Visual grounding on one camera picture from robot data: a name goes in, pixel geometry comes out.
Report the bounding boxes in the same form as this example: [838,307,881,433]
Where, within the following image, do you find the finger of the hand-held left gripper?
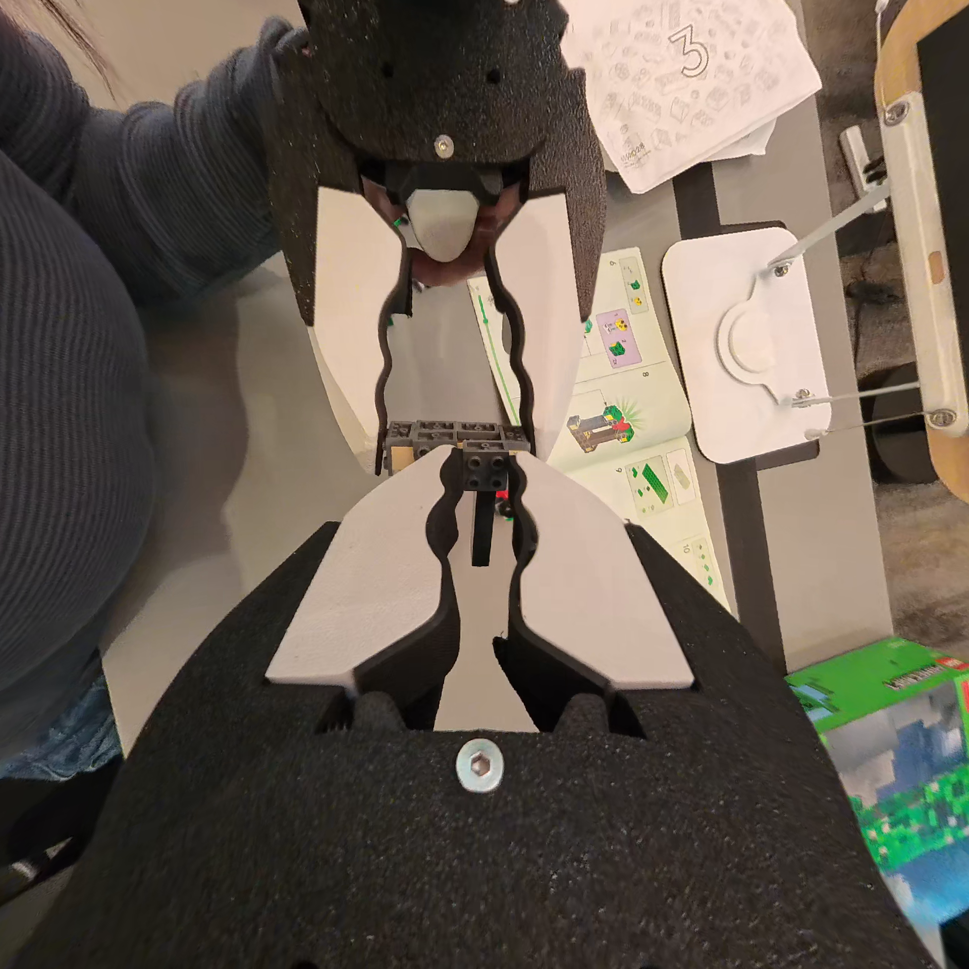
[484,189,585,464]
[310,185,416,478]

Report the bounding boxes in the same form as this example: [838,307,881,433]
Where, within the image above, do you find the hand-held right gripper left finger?
[265,445,461,731]

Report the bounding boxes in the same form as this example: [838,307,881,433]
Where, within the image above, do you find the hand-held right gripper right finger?
[494,453,697,732]

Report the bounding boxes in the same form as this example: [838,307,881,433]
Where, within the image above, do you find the black and tan brick assembly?
[384,418,532,570]

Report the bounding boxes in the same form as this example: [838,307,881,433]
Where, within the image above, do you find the grey desk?
[98,0,896,969]

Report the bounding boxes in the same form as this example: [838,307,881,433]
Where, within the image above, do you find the person's left hand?
[409,248,491,291]

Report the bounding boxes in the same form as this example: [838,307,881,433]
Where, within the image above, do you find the green instruction booklet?
[467,247,733,616]

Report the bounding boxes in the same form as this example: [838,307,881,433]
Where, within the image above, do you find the white tablet stand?
[662,97,969,466]

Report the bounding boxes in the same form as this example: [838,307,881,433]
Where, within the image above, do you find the folded white paper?
[559,0,824,195]

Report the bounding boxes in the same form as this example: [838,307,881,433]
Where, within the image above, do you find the person's leg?
[0,672,124,782]

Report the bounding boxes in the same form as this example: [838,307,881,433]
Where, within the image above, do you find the green cardboard box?
[785,636,969,956]

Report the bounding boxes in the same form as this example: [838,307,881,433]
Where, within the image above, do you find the wood framed black screen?
[874,0,969,506]

